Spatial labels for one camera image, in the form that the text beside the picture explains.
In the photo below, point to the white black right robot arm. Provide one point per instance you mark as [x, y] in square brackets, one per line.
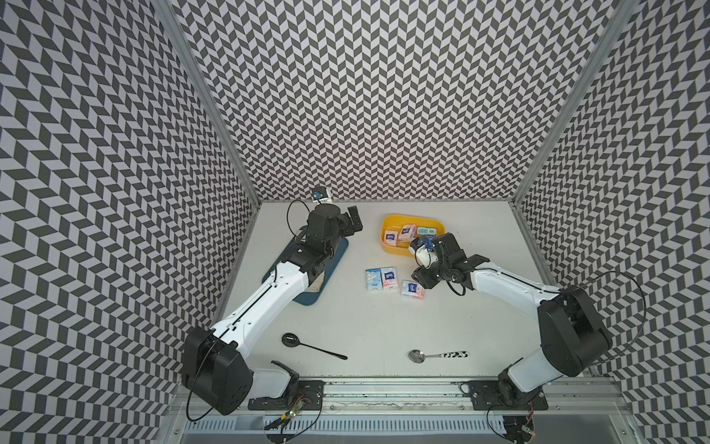
[572, 333]

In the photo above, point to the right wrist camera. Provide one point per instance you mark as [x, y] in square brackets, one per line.
[423, 257]

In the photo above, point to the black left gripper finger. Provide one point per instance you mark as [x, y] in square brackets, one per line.
[355, 221]
[345, 225]

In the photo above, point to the teal plastic tray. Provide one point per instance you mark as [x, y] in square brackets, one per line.
[308, 299]

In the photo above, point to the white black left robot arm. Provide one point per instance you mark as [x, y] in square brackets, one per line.
[214, 360]

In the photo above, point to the beige linen cloth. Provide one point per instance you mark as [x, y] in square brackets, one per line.
[318, 283]

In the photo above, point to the black plastic spoon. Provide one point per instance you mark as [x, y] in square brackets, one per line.
[291, 340]

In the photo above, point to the metal spoon patterned handle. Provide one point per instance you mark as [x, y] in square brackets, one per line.
[419, 357]

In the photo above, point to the mint green tissue pack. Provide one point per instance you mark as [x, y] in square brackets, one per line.
[426, 232]

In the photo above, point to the yellow plastic storage box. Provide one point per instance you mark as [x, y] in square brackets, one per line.
[396, 222]

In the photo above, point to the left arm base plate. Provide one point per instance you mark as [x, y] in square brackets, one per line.
[308, 392]

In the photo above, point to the aluminium front rail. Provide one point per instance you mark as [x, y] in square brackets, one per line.
[598, 396]

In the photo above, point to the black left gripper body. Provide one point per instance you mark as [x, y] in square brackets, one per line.
[333, 243]

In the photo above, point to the light blue cartoon tissue pack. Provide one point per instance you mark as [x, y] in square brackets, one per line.
[373, 278]

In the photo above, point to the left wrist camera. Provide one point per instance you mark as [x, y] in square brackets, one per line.
[321, 194]

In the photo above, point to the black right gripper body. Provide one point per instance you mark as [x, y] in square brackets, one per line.
[436, 271]

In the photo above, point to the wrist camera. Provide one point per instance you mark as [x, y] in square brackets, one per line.
[321, 194]
[423, 257]

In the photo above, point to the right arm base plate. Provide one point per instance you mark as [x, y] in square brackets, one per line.
[486, 393]

